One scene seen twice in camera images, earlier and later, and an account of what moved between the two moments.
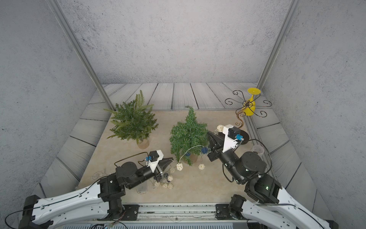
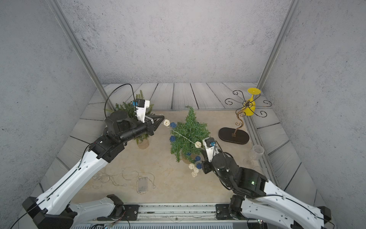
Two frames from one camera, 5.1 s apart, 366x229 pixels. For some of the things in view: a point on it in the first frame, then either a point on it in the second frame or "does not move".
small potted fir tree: x=186 y=137 does not move
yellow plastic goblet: x=249 y=106 does not move
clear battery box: x=142 y=189 does not move
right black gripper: x=218 y=141 to x=206 y=168
